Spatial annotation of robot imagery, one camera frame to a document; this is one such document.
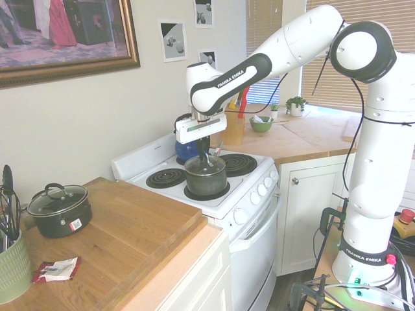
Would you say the white door cabinet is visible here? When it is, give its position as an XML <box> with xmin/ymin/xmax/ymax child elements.
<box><xmin>275</xmin><ymin>152</ymin><xmax>361</xmax><ymax>276</ymax></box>

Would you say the wide window blind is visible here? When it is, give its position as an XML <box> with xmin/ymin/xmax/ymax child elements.
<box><xmin>300</xmin><ymin>0</ymin><xmax>415</xmax><ymax>114</ymax></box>

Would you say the narrow window blind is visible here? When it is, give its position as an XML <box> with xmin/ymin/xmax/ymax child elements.
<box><xmin>245</xmin><ymin>0</ymin><xmax>282</xmax><ymax>105</ymax></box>

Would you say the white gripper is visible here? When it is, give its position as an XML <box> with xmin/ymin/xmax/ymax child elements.
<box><xmin>174</xmin><ymin>113</ymin><xmax>228</xmax><ymax>162</ymax></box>

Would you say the black cable bundle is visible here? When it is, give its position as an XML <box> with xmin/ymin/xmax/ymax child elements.
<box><xmin>388</xmin><ymin>225</ymin><xmax>415</xmax><ymax>252</ymax></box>

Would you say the red and white packet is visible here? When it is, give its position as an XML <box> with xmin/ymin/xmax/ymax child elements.
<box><xmin>31</xmin><ymin>257</ymin><xmax>81</xmax><ymax>284</ymax></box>

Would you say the white drawer cabinet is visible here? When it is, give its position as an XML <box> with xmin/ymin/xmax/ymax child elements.
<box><xmin>155</xmin><ymin>226</ymin><xmax>233</xmax><ymax>311</ymax></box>

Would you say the grey photo print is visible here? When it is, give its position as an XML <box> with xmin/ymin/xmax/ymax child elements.
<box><xmin>198</xmin><ymin>48</ymin><xmax>217</xmax><ymax>70</ymax></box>
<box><xmin>158</xmin><ymin>18</ymin><xmax>188</xmax><ymax>63</ymax></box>
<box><xmin>194</xmin><ymin>0</ymin><xmax>215</xmax><ymax>29</ymax></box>

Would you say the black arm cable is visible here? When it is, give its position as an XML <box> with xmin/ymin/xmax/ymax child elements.
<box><xmin>246</xmin><ymin>19</ymin><xmax>364</xmax><ymax>195</ymax></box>

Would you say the glass lid with black handle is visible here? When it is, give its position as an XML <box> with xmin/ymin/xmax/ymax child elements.
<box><xmin>27</xmin><ymin>183</ymin><xmax>89</xmax><ymax>217</ymax></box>

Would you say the black wire whisk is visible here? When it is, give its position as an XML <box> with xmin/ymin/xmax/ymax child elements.
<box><xmin>0</xmin><ymin>185</ymin><xmax>21</xmax><ymax>243</ymax></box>

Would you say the light wooden plank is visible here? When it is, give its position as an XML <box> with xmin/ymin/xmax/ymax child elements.
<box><xmin>342</xmin><ymin>115</ymin><xmax>362</xmax><ymax>143</ymax></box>

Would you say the white oven door handle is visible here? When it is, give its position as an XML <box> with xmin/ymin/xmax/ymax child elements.
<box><xmin>229</xmin><ymin>193</ymin><xmax>282</xmax><ymax>253</ymax></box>

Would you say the large wooden butcher block board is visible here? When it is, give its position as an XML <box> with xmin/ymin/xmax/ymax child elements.
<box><xmin>0</xmin><ymin>176</ymin><xmax>208</xmax><ymax>311</ymax></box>

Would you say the white electric stove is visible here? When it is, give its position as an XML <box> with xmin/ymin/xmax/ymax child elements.
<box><xmin>110</xmin><ymin>132</ymin><xmax>282</xmax><ymax>311</ymax></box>

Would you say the red emergency stop button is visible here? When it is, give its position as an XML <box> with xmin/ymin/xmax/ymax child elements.
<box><xmin>397</xmin><ymin>209</ymin><xmax>415</xmax><ymax>225</ymax></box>

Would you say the dark table clamp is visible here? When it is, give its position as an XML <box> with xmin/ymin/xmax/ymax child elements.
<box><xmin>290</xmin><ymin>273</ymin><xmax>331</xmax><ymax>311</ymax></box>

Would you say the black spoon utensil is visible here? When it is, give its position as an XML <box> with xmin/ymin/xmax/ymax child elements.
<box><xmin>2</xmin><ymin>164</ymin><xmax>15</xmax><ymax>208</ymax></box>

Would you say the green bowl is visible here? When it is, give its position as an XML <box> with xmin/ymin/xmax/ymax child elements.
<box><xmin>248</xmin><ymin>115</ymin><xmax>274</xmax><ymax>133</ymax></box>

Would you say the black cooking pot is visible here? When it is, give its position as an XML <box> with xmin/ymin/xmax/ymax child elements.
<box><xmin>28</xmin><ymin>194</ymin><xmax>93</xmax><ymax>239</ymax></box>

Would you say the dark saucepan with steel handle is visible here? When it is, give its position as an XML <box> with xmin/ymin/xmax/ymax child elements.
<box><xmin>184</xmin><ymin>141</ymin><xmax>228</xmax><ymax>196</ymax></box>

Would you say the green table clamp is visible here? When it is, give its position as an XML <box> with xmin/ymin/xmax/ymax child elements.
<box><xmin>320</xmin><ymin>197</ymin><xmax>350</xmax><ymax>234</ymax></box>

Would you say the glass lid with steel handle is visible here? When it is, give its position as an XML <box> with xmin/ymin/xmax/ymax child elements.
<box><xmin>184</xmin><ymin>152</ymin><xmax>227</xmax><ymax>178</ymax></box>

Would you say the green ribbed utensil holder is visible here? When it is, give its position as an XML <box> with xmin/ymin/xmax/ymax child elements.
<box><xmin>0</xmin><ymin>228</ymin><xmax>32</xmax><ymax>296</ymax></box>

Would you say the gold framed painting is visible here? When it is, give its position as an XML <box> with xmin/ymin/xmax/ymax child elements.
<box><xmin>0</xmin><ymin>0</ymin><xmax>141</xmax><ymax>90</ymax></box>

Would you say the blue kettle with black handle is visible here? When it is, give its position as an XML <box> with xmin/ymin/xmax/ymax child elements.
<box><xmin>174</xmin><ymin>113</ymin><xmax>199</xmax><ymax>163</ymax></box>

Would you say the large black coil burner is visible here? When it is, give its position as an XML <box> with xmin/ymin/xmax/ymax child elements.
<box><xmin>220</xmin><ymin>153</ymin><xmax>259</xmax><ymax>178</ymax></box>

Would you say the wooden knife block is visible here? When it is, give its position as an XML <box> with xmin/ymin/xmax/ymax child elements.
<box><xmin>220</xmin><ymin>109</ymin><xmax>246</xmax><ymax>146</ymax></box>

